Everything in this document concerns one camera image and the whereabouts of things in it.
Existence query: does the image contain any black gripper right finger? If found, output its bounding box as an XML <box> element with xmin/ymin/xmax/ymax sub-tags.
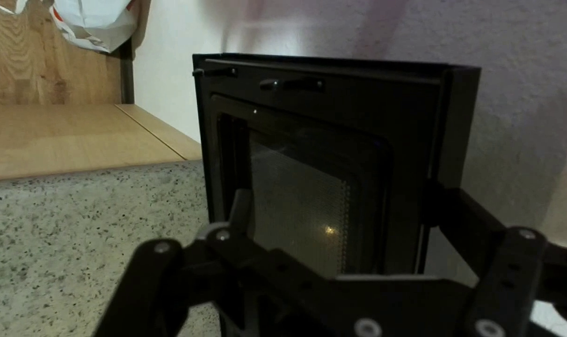
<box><xmin>420</xmin><ymin>180</ymin><xmax>567</xmax><ymax>337</ymax></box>

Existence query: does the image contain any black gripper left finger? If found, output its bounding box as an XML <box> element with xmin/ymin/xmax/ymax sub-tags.
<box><xmin>93</xmin><ymin>187</ymin><xmax>383</xmax><ymax>337</ymax></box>

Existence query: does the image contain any wooden upright panel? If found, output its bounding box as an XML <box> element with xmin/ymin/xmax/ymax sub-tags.
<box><xmin>0</xmin><ymin>0</ymin><xmax>136</xmax><ymax>107</ymax></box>

